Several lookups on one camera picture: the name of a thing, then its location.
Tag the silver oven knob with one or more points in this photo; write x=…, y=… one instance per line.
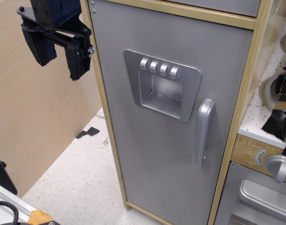
x=276, y=166

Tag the white speckled countertop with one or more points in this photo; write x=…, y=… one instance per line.
x=257, y=113

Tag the silver dispenser panel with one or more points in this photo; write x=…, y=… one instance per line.
x=162, y=85

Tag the black tape on floor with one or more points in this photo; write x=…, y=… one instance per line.
x=91, y=132

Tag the orange tape piece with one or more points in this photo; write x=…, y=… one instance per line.
x=38, y=217

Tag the black box at left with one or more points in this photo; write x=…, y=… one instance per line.
x=5, y=180

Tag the silver oven door handle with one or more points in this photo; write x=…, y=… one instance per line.
x=264, y=198

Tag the wooden kitchen cabinet frame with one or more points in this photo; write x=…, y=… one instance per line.
x=266, y=28

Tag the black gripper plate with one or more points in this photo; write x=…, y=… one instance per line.
x=52, y=19

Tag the aluminium extrusion rail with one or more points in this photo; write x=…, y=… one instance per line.
x=6, y=214

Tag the silver oven door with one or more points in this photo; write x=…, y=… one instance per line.
x=235, y=211

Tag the silver fridge door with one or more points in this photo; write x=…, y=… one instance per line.
x=155, y=150

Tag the silver fridge door handle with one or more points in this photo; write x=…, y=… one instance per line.
x=204, y=114

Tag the silver freezer door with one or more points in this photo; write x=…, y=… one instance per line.
x=241, y=7

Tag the plywood side board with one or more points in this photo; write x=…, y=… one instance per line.
x=41, y=109

